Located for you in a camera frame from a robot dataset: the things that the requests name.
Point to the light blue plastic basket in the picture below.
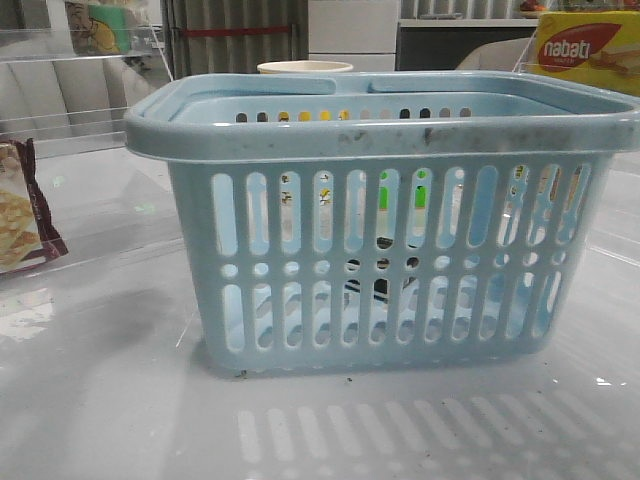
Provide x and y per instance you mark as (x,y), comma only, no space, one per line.
(381,219)

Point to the cream paper cup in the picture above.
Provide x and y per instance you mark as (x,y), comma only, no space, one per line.
(306,67)

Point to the white cabinet background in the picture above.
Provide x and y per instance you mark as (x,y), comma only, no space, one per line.
(361,33)

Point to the clear acrylic stand right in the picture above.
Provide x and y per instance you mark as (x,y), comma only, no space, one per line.
(525,60)

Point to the brown wafer snack packet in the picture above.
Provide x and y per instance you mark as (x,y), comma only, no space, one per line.
(28,235)

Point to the clear acrylic shelf left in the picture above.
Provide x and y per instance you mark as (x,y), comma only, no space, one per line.
(70,98)

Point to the green yellow cartoon package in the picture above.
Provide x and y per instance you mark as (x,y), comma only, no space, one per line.
(97,28)

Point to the yellow nabati wafer box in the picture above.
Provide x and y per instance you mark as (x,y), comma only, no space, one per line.
(619,27)

